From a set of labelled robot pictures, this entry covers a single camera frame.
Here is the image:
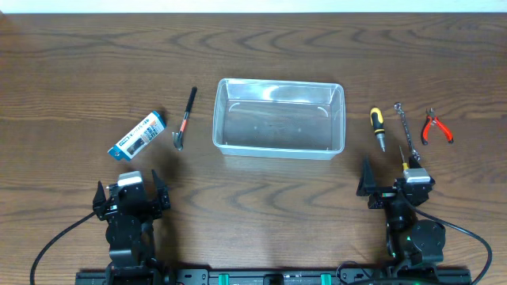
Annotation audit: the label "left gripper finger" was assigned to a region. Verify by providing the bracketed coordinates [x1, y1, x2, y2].
[93, 181, 106, 206]
[151, 169, 170, 202]

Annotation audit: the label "thin black yellow screwdriver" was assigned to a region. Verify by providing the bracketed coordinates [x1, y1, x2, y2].
[398, 146, 410, 170]

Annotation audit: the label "yellow black stubby screwdriver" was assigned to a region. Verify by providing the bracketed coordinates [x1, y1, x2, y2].
[370, 107, 386, 152]

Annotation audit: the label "small black-handled hammer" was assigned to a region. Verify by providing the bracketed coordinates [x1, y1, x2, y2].
[172, 86, 198, 151]

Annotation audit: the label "blue white cardboard box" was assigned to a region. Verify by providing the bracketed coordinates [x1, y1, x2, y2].
[108, 111, 166, 161]

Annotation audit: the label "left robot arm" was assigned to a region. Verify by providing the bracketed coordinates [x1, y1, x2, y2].
[93, 171, 173, 285]

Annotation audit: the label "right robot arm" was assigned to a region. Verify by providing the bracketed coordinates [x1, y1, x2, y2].
[356, 158, 445, 277]

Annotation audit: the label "clear plastic container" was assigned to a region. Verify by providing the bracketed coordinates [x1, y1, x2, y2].
[212, 78, 346, 160]

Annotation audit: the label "silver combination wrench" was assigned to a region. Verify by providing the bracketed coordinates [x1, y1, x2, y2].
[394, 102, 421, 161]

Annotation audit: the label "red-handled pliers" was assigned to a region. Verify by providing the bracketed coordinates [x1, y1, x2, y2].
[420, 108, 455, 146]

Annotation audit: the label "black mounting rail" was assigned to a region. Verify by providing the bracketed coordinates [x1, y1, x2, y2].
[74, 267, 473, 285]

